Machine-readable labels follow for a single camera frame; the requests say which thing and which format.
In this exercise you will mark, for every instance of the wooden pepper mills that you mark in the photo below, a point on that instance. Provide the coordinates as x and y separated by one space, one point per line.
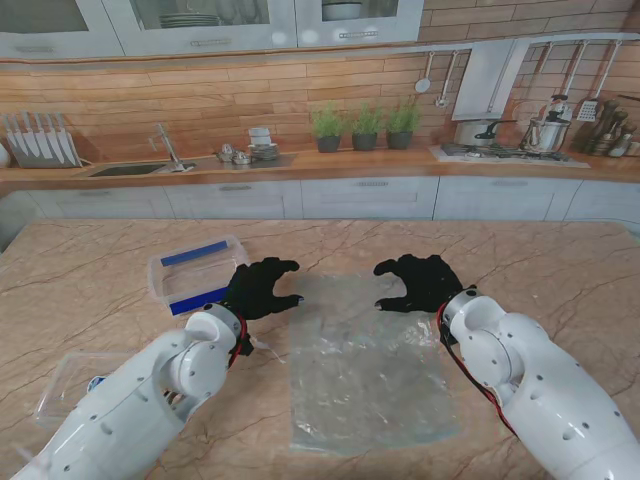
607 130

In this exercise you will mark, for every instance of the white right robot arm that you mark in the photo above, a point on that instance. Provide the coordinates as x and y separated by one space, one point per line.
525 360

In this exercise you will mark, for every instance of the green herb in black pot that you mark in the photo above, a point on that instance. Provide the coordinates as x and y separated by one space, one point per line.
365 130
328 130

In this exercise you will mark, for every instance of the steel kitchen faucet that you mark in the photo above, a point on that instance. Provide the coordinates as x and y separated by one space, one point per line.
172 152

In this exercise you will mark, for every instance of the stack of white dishes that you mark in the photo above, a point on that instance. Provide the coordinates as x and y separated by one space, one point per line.
262 150

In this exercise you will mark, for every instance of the clear lid with blue label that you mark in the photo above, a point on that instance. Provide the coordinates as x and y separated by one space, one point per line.
65 385

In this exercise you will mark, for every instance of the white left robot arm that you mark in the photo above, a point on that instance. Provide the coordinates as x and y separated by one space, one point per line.
140 400

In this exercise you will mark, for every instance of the hanging steel grater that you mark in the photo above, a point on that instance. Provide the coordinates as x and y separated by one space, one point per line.
586 111

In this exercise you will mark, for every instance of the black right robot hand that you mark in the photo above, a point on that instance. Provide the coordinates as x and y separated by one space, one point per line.
430 285

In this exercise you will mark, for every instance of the white upper kitchen cabinets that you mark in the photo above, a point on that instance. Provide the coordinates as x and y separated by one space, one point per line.
210 35

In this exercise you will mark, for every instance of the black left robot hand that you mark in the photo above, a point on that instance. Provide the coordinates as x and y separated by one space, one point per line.
252 292

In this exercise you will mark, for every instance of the steel kitchen sink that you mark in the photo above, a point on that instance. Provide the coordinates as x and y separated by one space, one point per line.
127 170

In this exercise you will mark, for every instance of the white kitchen cabinets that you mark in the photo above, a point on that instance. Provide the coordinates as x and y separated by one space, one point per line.
370 197
210 35

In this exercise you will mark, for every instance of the knife block with knives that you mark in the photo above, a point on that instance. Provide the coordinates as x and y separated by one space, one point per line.
40 145

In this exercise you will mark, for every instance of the hanging steel ladle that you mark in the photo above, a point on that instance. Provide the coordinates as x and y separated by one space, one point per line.
440 102

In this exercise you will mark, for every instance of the small white plastic scrap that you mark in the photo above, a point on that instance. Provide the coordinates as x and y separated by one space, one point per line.
265 345

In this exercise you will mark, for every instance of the white lower kitchen cabinets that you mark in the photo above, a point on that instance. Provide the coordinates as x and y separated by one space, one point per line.
370 197

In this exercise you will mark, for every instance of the wooden kitchen countertop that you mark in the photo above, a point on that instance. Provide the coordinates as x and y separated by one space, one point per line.
350 165

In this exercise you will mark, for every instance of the clear crate with blue tape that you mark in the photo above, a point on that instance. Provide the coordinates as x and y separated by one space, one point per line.
195 275

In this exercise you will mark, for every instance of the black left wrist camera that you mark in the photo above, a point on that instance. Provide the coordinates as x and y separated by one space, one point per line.
245 347

